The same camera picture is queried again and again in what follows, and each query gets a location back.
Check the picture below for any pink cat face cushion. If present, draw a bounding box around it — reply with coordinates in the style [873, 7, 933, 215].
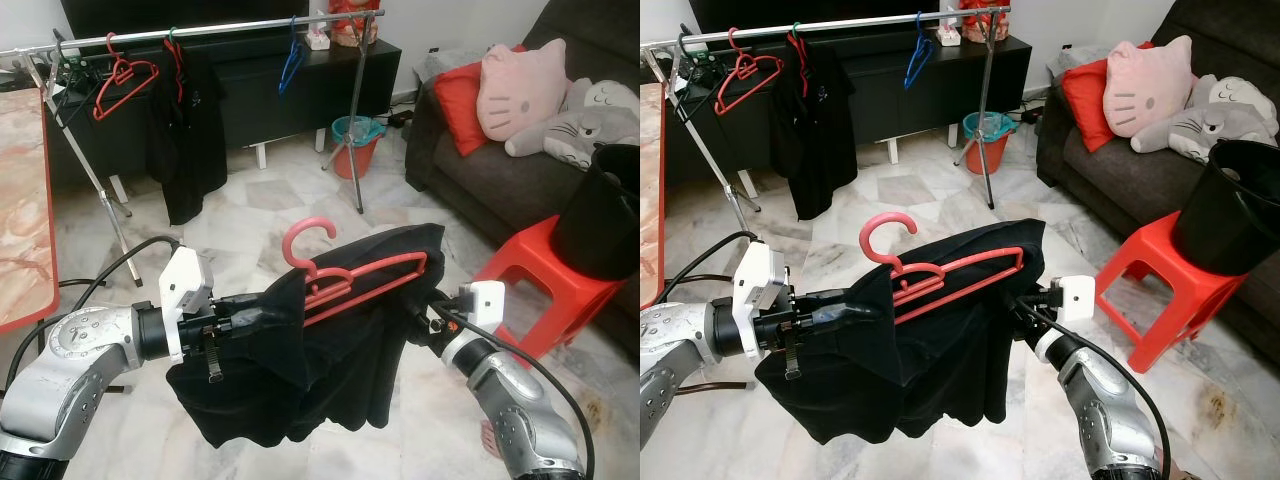
[476, 37, 572, 143]
[1103, 35, 1196, 139]

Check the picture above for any red laughing Buddha statue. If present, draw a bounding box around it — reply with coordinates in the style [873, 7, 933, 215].
[328, 0, 383, 48]
[958, 0, 1011, 43]

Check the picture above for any red plastic stool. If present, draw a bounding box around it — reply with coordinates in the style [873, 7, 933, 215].
[1095, 210, 1251, 374]
[470, 214, 628, 367]

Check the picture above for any silver clothes rack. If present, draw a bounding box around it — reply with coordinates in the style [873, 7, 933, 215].
[0, 10, 388, 291]
[640, 5, 1013, 213]

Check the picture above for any red hanger with green hook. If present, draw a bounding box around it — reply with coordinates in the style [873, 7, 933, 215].
[163, 27, 187, 104]
[785, 22, 809, 96]

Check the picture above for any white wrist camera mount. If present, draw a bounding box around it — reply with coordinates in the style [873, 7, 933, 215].
[157, 245, 216, 364]
[732, 240, 791, 359]
[1050, 274, 1098, 326]
[455, 280, 507, 336]

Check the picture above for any black garment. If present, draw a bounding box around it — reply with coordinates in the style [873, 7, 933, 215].
[753, 218, 1048, 444]
[165, 222, 448, 449]

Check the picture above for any red bin with teal bag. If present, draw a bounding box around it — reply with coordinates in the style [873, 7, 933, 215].
[962, 110, 1019, 176]
[330, 114, 387, 181]

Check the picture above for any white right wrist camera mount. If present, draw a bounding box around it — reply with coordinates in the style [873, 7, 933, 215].
[455, 280, 507, 336]
[1050, 274, 1098, 326]

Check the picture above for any black t-shirt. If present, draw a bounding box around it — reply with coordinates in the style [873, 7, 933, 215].
[770, 42, 856, 221]
[145, 45, 229, 227]

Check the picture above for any black TV console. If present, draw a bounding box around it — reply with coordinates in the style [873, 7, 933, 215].
[665, 30, 1033, 191]
[45, 38, 403, 191]

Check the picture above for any grey Totoro plush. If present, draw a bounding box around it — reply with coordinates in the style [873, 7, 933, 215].
[505, 78, 640, 171]
[1130, 75, 1280, 166]

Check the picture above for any black bucket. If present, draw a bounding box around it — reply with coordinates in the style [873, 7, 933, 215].
[553, 143, 640, 283]
[1170, 138, 1280, 278]

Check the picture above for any red cushion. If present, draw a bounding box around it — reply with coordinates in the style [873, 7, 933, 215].
[1060, 40, 1156, 153]
[432, 43, 528, 158]

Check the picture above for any blue plastic hanger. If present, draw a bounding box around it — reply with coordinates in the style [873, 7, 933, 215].
[903, 12, 936, 91]
[277, 17, 307, 97]

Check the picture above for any marble-pattern folding table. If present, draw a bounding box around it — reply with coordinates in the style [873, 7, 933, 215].
[0, 85, 59, 336]
[640, 82, 668, 311]

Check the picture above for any dark grey sofa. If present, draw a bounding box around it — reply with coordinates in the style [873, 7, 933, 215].
[1035, 0, 1280, 321]
[405, 0, 640, 361]

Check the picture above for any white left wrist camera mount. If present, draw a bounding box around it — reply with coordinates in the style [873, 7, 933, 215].
[157, 245, 216, 364]
[732, 240, 791, 359]

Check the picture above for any black television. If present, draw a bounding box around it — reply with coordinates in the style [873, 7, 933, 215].
[688, 0, 941, 31]
[60, 0, 311, 41]

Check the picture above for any grey cloth-covered box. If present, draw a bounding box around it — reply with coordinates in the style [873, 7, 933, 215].
[410, 45, 456, 83]
[1045, 45, 1086, 76]

